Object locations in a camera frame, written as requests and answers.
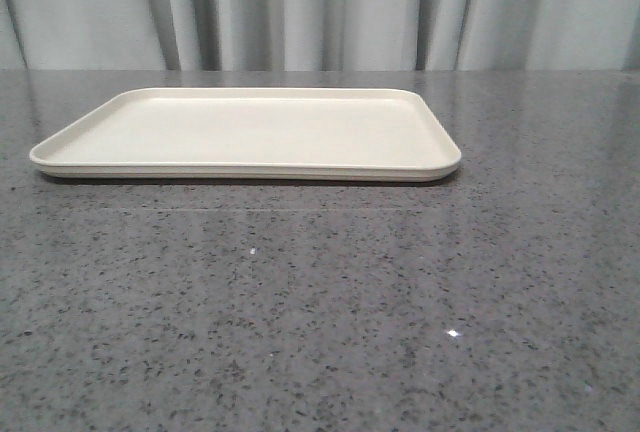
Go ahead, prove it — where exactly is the pale grey pleated curtain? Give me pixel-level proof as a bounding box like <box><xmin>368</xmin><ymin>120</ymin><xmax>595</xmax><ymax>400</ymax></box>
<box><xmin>1</xmin><ymin>0</ymin><xmax>639</xmax><ymax>71</ymax></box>

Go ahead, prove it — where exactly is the cream rectangular plastic tray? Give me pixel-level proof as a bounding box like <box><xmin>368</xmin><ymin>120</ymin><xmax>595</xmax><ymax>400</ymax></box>
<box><xmin>29</xmin><ymin>87</ymin><xmax>462</xmax><ymax>182</ymax></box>

